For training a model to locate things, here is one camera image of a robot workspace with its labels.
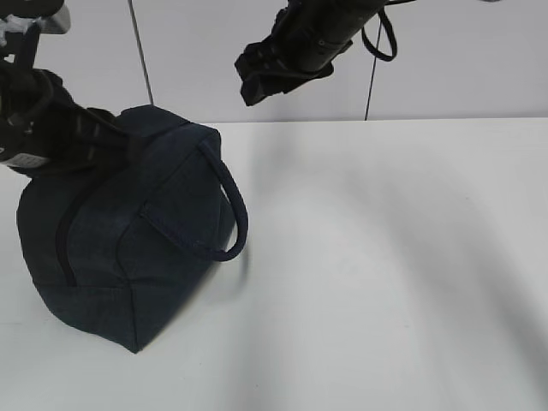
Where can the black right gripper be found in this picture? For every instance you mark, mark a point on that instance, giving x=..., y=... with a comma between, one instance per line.
x=301, y=47

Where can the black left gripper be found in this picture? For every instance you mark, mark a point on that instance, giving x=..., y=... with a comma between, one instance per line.
x=73, y=138

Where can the dark blue lunch bag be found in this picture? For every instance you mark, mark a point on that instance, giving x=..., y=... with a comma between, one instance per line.
x=117, y=253

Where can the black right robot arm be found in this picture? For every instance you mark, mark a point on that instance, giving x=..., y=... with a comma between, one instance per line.
x=364, y=11

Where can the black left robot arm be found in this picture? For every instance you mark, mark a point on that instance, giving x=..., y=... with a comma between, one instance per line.
x=24, y=97

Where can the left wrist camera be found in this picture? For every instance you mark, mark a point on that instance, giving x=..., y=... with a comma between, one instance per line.
x=52, y=16

